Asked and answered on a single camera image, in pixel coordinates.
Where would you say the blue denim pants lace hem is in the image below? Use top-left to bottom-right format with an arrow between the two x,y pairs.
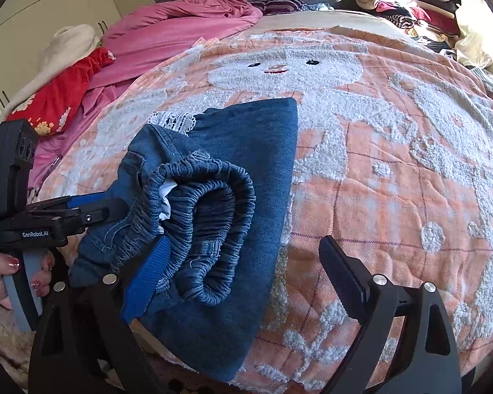
69,98 -> 297,382

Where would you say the red floral garment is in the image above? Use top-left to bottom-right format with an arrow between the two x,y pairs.
6,47 -> 115,136

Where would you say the pink bed sheet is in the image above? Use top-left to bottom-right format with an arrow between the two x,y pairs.
28,0 -> 263,191

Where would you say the pink white bear blanket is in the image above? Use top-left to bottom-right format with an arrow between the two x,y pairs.
38,27 -> 493,392

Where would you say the cream wardrobe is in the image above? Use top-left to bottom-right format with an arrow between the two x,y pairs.
0,0 -> 120,118

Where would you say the striped purple garment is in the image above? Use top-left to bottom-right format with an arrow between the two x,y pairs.
250,0 -> 304,16

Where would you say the cream curtain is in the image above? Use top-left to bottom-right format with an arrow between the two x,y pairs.
455,0 -> 493,69

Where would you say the pile of folded clothes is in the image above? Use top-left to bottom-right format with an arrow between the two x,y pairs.
355,0 -> 461,53

